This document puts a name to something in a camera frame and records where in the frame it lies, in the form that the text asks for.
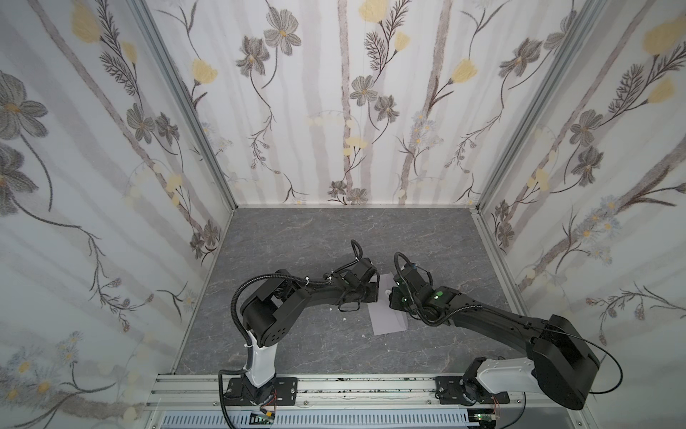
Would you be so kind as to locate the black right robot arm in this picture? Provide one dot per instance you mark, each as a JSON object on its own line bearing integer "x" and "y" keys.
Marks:
{"x": 556, "y": 361}

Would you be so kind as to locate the grey paper envelope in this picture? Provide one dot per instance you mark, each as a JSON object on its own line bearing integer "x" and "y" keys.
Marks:
{"x": 386, "y": 320}

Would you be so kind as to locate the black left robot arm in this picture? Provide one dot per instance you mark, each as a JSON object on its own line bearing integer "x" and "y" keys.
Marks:
{"x": 266, "y": 307}

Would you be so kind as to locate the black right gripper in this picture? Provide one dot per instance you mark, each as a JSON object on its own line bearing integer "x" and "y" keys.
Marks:
{"x": 399, "y": 292}

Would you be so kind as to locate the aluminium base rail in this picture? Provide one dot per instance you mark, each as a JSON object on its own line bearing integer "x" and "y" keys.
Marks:
{"x": 409, "y": 391}

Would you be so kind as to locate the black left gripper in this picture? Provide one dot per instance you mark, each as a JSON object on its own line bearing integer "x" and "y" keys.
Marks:
{"x": 367, "y": 283}

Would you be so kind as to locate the white slotted cable duct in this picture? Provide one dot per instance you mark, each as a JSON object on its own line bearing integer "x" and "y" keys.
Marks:
{"x": 332, "y": 418}

